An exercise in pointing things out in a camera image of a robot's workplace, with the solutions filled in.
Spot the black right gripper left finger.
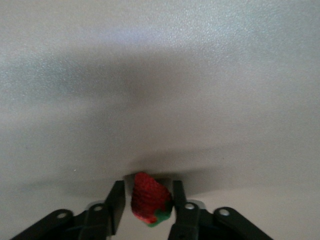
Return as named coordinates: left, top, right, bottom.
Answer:
left=9, top=179, right=126, bottom=240

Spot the red strawberry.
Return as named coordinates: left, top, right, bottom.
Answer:
left=130, top=171, right=174, bottom=228

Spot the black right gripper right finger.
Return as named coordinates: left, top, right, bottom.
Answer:
left=167, top=179, right=276, bottom=240

